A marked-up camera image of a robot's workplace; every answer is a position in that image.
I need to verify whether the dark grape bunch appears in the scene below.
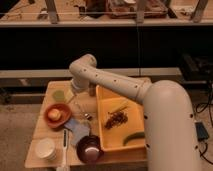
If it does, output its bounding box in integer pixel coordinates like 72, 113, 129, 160
104, 112, 128, 129

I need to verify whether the round bread roll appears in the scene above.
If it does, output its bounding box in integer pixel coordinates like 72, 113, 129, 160
48, 109, 62, 121

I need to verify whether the white handled knife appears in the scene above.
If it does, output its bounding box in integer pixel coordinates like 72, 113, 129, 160
56, 129, 70, 171

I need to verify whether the blue grey cloth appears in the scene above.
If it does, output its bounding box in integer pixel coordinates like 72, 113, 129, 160
64, 118, 90, 146

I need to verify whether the purple pot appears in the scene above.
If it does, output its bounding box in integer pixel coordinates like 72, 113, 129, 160
76, 135, 103, 164

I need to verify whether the dark metal cup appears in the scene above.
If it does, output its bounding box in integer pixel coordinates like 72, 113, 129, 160
88, 84, 96, 97

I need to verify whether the wooden table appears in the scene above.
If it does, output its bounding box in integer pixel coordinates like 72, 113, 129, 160
25, 81, 147, 168

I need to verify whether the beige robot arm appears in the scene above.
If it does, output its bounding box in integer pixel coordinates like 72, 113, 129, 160
69, 54, 202, 171

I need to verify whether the black device on floor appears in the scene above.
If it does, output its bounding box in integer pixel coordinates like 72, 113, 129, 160
195, 122, 209, 141

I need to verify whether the yellow plastic bin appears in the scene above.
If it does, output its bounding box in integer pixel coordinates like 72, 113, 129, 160
96, 86, 145, 152

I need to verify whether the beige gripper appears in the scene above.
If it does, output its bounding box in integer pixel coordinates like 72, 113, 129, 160
65, 79, 89, 102

